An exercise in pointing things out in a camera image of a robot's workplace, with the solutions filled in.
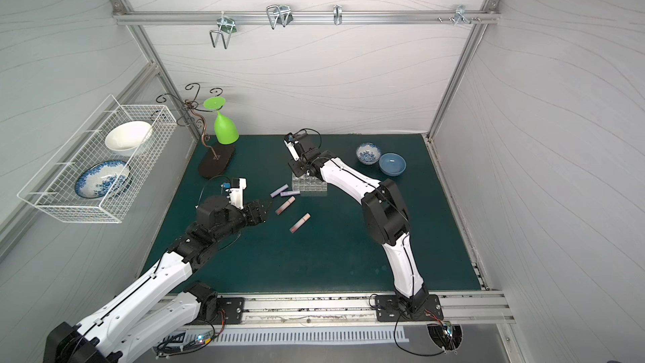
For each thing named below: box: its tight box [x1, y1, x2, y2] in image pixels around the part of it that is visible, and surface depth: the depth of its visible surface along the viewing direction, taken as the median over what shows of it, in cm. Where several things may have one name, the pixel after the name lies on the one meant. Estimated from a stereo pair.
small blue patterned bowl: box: [356, 142, 382, 166], surface depth 113 cm
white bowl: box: [104, 121, 153, 157], surface depth 73 cm
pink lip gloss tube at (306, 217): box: [288, 212, 311, 234], surface depth 92 cm
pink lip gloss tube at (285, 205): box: [275, 195, 297, 216], surface depth 98 cm
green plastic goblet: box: [203, 96, 241, 146], surface depth 93 cm
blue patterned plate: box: [74, 159, 132, 200], surface depth 65 cm
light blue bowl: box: [378, 152, 408, 177], surface depth 110 cm
